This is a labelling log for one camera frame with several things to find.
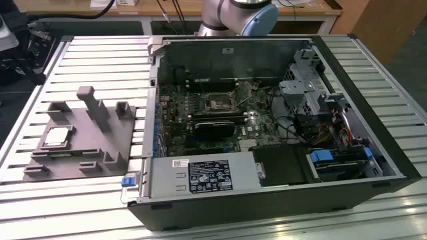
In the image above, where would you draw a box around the silver CPU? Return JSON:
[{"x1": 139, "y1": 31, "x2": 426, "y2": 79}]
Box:
[{"x1": 43, "y1": 126, "x2": 76, "y2": 147}]

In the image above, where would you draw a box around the CPU socket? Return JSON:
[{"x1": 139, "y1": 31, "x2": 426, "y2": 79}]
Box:
[{"x1": 203, "y1": 92, "x2": 240, "y2": 112}]

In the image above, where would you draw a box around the grey parts rack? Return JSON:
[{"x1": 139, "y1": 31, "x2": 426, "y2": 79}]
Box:
[{"x1": 21, "y1": 85, "x2": 137, "y2": 181}]

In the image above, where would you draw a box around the black graphics card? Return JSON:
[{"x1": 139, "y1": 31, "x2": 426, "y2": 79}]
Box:
[{"x1": 192, "y1": 120, "x2": 237, "y2": 140}]

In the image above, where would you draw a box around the blue case latch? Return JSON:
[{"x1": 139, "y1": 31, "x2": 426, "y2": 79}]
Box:
[{"x1": 121, "y1": 176, "x2": 139, "y2": 188}]

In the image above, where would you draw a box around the metal socket cover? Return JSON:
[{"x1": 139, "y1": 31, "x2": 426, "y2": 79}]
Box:
[{"x1": 235, "y1": 81, "x2": 256, "y2": 100}]

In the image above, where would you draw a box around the silver power supply with label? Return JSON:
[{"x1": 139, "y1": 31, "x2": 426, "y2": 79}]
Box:
[{"x1": 145, "y1": 152, "x2": 261, "y2": 200}]

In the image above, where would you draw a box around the green motherboard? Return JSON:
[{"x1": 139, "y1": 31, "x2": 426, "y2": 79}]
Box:
[{"x1": 155, "y1": 79, "x2": 284, "y2": 158}]

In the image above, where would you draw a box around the silver chipset heatsink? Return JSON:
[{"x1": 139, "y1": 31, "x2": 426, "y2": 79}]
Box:
[{"x1": 239, "y1": 139, "x2": 260, "y2": 151}]

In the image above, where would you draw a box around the silver metal disk cage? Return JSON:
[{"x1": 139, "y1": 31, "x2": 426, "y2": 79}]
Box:
[{"x1": 277, "y1": 48, "x2": 335, "y2": 116}]

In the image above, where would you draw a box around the black plastic cover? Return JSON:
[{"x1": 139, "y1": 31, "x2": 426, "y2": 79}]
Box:
[{"x1": 249, "y1": 144, "x2": 313, "y2": 188}]

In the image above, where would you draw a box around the black PC case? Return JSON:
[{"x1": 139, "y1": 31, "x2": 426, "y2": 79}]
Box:
[{"x1": 125, "y1": 33, "x2": 422, "y2": 232}]

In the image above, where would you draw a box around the hard disk in blue carrier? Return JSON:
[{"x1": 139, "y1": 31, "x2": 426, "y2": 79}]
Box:
[{"x1": 308, "y1": 148, "x2": 374, "y2": 176}]

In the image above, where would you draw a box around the wooden cabinet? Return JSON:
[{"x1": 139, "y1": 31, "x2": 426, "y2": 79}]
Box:
[{"x1": 332, "y1": 0, "x2": 427, "y2": 65}]

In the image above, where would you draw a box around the thick black sheathed cable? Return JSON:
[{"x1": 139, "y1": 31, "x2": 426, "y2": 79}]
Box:
[{"x1": 28, "y1": 0, "x2": 116, "y2": 21}]

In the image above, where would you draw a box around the thin black cable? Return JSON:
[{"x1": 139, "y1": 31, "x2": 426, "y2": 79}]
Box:
[{"x1": 172, "y1": 0, "x2": 188, "y2": 23}]

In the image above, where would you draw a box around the black wire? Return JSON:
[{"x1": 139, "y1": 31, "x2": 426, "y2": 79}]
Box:
[{"x1": 271, "y1": 87, "x2": 311, "y2": 146}]

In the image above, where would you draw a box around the orange and yellow wire bundle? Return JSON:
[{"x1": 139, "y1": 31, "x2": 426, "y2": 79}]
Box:
[{"x1": 315, "y1": 123, "x2": 355, "y2": 146}]

